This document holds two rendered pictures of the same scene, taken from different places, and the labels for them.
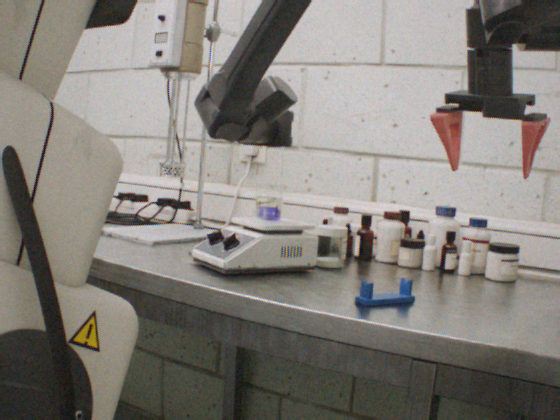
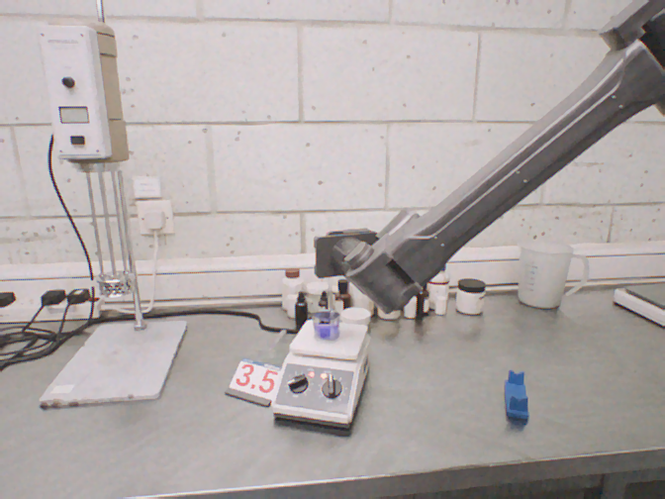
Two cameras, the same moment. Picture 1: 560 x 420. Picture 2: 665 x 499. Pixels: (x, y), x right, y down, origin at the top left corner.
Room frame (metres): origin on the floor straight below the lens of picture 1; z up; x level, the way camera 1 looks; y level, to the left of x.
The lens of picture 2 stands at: (0.80, 0.51, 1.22)
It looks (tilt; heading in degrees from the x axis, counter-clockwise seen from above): 16 degrees down; 318
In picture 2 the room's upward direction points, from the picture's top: straight up
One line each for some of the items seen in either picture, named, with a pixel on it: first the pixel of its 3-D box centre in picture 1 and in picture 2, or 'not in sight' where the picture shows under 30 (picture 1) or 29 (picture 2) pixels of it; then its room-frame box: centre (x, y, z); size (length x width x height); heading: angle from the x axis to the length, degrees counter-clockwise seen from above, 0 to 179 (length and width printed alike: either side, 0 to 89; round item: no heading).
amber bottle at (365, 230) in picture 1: (365, 237); (342, 299); (1.53, -0.19, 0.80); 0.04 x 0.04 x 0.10
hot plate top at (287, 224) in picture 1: (272, 223); (330, 338); (1.36, 0.01, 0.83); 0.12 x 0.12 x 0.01; 34
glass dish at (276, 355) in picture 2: not in sight; (271, 356); (1.48, 0.05, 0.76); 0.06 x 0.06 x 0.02
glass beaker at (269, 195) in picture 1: (267, 201); (325, 319); (1.36, 0.02, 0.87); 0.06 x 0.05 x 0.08; 88
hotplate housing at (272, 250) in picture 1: (259, 246); (327, 366); (1.34, 0.03, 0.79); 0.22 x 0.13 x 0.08; 124
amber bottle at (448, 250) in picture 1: (449, 251); (422, 296); (1.43, -0.36, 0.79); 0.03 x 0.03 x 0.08
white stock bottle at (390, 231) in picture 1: (390, 236); (361, 292); (1.52, -0.24, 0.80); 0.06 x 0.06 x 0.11
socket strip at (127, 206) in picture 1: (144, 208); (15, 309); (2.06, 0.39, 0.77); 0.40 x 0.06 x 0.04; 55
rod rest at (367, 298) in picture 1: (386, 291); (517, 391); (1.09, -0.18, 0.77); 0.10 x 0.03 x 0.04; 120
